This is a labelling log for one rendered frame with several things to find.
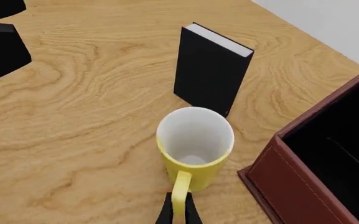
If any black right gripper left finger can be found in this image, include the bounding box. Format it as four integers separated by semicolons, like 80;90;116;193
154;192;174;224

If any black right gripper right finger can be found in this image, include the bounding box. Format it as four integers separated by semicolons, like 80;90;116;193
184;192;203;224

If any yellow and white mug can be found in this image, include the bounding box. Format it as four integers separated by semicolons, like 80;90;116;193
156;106;235;215

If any red-brown desk caddy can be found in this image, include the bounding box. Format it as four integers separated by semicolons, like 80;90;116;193
236;60;359;224

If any black hardcover book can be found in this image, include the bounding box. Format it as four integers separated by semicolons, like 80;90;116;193
173;22;254;118

